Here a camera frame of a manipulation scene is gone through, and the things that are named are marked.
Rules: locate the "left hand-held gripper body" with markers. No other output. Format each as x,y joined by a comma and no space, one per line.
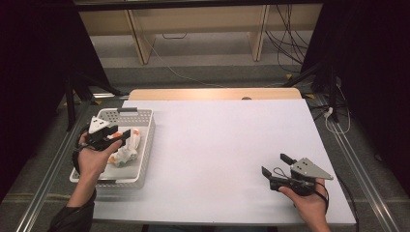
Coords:
96,140

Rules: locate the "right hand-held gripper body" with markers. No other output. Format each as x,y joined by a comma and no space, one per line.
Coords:
304,180

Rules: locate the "fruit print white shorts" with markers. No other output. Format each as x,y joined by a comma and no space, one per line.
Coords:
127,154

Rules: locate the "white perforated plastic basket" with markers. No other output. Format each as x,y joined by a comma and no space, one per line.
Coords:
119,174

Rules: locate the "person's left hand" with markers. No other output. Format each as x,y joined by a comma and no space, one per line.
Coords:
93,161

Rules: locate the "person's right hand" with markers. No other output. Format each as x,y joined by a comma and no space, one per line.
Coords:
311,206

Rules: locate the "black metal stand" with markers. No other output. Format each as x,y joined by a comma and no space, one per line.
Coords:
330,83
69,96

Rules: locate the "black curtain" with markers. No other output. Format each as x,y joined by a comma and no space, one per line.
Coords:
377,64
32,64

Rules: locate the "light wooden desk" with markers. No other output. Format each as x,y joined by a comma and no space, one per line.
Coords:
199,19

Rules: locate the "aluminium frame rail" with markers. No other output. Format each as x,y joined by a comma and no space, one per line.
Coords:
364,180
48,180

